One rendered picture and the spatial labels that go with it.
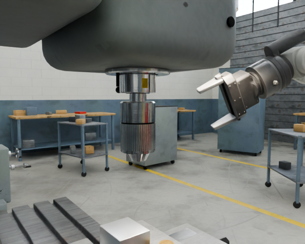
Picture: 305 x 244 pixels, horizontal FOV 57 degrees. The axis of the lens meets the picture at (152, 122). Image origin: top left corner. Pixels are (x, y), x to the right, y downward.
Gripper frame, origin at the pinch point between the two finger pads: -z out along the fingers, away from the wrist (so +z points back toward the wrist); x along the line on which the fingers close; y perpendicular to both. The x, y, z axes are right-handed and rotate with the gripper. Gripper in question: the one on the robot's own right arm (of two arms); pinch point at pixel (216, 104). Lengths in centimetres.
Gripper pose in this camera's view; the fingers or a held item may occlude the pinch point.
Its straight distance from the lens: 70.3
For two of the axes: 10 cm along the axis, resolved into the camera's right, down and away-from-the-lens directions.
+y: 2.3, 3.5, -9.1
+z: 8.8, -4.7, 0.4
